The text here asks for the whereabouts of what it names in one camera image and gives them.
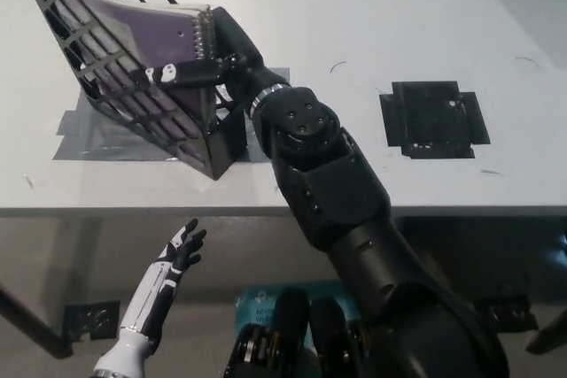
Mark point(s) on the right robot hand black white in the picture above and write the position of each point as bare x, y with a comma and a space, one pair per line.
241, 64

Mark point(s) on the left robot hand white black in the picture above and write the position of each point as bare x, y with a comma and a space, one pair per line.
155, 289

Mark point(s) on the purple spiral notebook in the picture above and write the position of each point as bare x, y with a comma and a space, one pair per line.
146, 28

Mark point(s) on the black lattice file shelf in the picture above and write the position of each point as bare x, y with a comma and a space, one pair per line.
226, 143

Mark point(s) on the black tape square patch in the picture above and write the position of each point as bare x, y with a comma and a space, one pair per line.
425, 121

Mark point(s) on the black table leg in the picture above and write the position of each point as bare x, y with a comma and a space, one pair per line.
31, 320

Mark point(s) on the grey duct tape patch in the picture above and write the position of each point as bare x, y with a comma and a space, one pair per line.
88, 143

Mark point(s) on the teal cardboard box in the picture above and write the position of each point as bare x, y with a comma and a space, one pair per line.
254, 303

